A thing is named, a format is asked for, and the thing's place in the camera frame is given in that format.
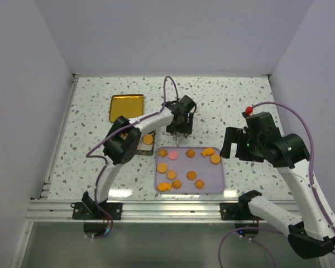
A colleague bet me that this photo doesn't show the swirl cookie bottom right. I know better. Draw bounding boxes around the swirl cookie bottom right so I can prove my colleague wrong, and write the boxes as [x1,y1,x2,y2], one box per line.
[194,179,205,190]

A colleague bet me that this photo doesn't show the metal tongs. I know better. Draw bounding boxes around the metal tongs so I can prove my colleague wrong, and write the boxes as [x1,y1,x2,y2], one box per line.
[175,133,188,147]

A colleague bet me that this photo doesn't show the flower cookie left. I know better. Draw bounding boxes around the flower cookie left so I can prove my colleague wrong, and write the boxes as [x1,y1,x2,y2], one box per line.
[166,170,177,180]

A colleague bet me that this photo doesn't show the swirl cookie top centre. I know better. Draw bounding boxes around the swirl cookie top centre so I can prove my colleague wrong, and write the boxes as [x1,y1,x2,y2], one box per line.
[186,149,195,158]

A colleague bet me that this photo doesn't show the orange fish cookie top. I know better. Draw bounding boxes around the orange fish cookie top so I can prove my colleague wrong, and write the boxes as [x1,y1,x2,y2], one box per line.
[201,147,214,157]

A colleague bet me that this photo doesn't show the round chip cookie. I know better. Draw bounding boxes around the round chip cookie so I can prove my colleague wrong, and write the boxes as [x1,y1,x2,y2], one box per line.
[186,171,197,180]

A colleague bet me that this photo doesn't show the gold cookie tin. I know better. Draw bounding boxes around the gold cookie tin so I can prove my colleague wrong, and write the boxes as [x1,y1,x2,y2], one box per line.
[117,130,157,156]

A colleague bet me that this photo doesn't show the white paper cup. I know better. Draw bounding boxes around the white paper cup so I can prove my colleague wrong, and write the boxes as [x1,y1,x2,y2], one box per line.
[137,140,154,151]

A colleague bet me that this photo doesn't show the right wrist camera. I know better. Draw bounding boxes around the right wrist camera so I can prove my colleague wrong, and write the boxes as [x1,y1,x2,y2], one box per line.
[242,106,253,118]

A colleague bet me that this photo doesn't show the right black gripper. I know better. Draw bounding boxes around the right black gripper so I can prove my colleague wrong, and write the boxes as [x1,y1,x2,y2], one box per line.
[220,126,265,162]

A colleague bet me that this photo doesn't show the swirl cookie top left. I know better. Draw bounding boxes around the swirl cookie top left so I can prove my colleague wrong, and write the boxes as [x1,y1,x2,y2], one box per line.
[158,149,168,157]

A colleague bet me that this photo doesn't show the lilac plastic tray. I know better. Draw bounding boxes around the lilac plastic tray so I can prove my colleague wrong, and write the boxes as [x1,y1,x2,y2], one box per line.
[155,146,225,194]

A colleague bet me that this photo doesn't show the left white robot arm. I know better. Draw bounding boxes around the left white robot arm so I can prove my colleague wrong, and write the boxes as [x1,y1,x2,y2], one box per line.
[82,95,197,219]

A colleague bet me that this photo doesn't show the swirl cookie bottom left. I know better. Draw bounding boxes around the swirl cookie bottom left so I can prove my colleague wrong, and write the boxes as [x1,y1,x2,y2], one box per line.
[171,179,182,189]

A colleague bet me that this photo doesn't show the gold tin lid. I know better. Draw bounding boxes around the gold tin lid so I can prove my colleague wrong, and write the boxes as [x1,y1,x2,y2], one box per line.
[109,94,144,122]

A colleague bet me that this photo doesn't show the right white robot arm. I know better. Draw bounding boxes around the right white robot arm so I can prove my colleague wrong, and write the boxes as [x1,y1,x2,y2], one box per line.
[220,108,335,259]

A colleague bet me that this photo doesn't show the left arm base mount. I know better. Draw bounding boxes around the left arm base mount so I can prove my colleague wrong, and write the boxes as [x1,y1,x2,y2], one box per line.
[70,199,123,220]

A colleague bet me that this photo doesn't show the swirl cookie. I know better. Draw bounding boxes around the swirl cookie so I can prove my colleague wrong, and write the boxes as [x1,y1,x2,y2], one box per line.
[186,149,195,158]
[171,179,182,189]
[194,179,205,190]
[158,149,168,157]

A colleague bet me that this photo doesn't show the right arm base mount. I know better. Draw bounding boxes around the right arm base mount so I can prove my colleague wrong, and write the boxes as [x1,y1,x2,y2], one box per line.
[219,190,262,221]

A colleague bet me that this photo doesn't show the aluminium rail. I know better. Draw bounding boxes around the aluminium rail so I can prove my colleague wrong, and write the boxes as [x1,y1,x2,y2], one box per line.
[25,199,299,224]

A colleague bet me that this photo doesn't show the round dotted cookie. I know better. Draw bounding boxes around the round dotted cookie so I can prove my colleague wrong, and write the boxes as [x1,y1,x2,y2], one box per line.
[210,154,221,165]
[156,162,168,174]
[143,134,154,145]

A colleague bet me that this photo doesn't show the orange fish cookie bottom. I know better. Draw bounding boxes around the orange fish cookie bottom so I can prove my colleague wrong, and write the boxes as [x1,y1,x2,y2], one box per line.
[157,183,172,192]

